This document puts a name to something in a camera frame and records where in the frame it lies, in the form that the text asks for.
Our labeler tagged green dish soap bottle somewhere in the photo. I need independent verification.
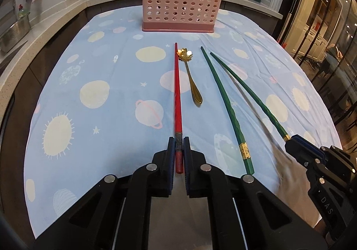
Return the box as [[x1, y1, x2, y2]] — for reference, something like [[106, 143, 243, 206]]
[[18, 4, 30, 19]]

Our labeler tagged bright red chopstick black band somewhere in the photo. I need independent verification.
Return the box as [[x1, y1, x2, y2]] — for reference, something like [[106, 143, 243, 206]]
[[174, 43, 184, 174]]

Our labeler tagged glass sliding door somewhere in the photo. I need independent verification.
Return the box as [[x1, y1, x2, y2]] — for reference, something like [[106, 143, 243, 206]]
[[278, 0, 356, 148]]

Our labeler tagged stainless steel pot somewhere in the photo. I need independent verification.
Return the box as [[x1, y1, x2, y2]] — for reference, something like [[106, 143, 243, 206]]
[[0, 13, 31, 53]]

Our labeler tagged gold flower-shaped spoon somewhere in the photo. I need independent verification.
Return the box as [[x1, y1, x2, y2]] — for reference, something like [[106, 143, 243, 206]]
[[177, 48, 203, 107]]

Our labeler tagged blue planet-print tablecloth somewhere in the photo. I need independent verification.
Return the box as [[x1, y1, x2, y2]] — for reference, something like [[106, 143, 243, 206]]
[[24, 7, 340, 236]]

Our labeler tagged person's right hand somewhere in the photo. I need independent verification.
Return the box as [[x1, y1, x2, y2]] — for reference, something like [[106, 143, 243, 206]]
[[314, 219, 329, 238]]

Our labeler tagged green chopstick gold band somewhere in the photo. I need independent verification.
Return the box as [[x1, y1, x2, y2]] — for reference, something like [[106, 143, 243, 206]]
[[210, 52, 291, 142], [200, 46, 255, 175]]

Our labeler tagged pink perforated utensil holder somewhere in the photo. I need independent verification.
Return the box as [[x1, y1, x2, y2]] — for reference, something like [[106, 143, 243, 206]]
[[142, 0, 222, 33]]

